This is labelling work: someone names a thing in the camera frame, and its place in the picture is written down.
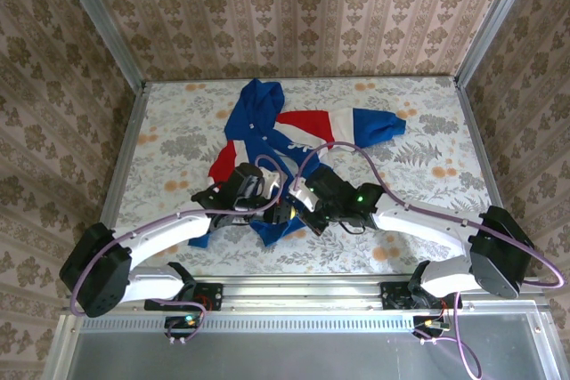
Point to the aluminium table side rail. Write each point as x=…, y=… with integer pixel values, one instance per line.
x=127, y=148
x=483, y=153

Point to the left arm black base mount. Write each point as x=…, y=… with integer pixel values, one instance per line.
x=209, y=297

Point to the aluminium mounting rail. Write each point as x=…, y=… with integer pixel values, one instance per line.
x=303, y=293

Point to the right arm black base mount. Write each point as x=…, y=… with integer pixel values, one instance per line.
x=396, y=295

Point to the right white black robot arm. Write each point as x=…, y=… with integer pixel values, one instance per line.
x=423, y=224

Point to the grey metal panel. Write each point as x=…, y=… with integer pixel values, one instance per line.
x=303, y=353

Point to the blue red white jacket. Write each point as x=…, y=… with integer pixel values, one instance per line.
x=254, y=108

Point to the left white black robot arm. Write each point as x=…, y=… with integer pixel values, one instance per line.
x=165, y=233

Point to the small control board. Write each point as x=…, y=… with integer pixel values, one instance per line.
x=429, y=324
x=182, y=323

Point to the left small control board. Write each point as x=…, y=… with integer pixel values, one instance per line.
x=182, y=323

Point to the right small control board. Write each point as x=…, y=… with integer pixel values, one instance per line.
x=429, y=324

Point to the aluminium frame post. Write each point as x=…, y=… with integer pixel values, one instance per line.
x=98, y=19
x=494, y=15

